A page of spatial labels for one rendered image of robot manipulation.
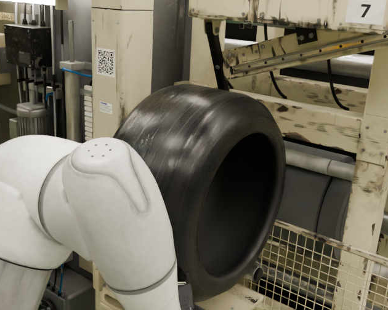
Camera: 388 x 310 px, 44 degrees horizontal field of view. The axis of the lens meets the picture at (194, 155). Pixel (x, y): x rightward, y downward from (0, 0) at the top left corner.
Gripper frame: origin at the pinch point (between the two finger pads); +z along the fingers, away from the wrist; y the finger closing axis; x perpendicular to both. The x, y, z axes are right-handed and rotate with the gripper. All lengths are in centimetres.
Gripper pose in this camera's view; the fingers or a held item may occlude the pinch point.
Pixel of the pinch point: (186, 299)
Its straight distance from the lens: 116.6
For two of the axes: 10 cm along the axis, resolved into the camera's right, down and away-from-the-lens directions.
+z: -1.2, -6.5, 7.5
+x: 9.6, -2.7, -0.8
